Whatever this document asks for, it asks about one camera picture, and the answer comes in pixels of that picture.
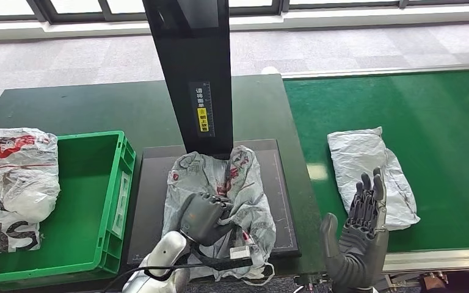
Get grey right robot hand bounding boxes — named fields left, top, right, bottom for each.
left=320, top=167, right=390, bottom=290

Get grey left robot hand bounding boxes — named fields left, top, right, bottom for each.
left=179, top=192, right=235, bottom=247

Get grey bag red logo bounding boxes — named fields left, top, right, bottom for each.
left=161, top=145, right=278, bottom=286

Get plain grey parcel bag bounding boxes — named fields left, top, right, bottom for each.
left=326, top=126, right=421, bottom=231

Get grey bag large black letters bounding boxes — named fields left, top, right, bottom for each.
left=0, top=124, right=61, bottom=262

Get black conveyor clamp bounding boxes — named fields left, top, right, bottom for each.
left=294, top=274, right=329, bottom=293

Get green conveyor belt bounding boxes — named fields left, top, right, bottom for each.
left=283, top=69, right=469, bottom=253

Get black scanner base platform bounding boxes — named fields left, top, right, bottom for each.
left=127, top=139, right=301, bottom=266

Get brown mechanical part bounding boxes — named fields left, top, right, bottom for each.
left=420, top=273, right=448, bottom=292

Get clear crate label pocket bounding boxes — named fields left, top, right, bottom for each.
left=112, top=172, right=132, bottom=239

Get black yellow label sticker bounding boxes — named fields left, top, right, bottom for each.
left=189, top=81, right=216, bottom=137

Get green plastic crate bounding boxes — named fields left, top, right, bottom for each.
left=0, top=130, right=137, bottom=284

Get black scanner column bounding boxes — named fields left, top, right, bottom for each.
left=142, top=0, right=234, bottom=156

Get dark green table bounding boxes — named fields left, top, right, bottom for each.
left=0, top=74, right=324, bottom=286

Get white window sill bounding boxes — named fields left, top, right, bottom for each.
left=0, top=4, right=469, bottom=43

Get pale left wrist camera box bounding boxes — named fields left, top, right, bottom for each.
left=229, top=244, right=252, bottom=262

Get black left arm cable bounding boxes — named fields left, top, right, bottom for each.
left=101, top=262, right=219, bottom=293

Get wide aluminium conveyor rail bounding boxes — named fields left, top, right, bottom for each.
left=382, top=248, right=469, bottom=273

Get thin aluminium conveyor rail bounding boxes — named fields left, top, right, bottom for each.
left=281, top=62, right=469, bottom=79

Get dark window frame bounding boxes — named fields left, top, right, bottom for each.
left=0, top=0, right=469, bottom=23

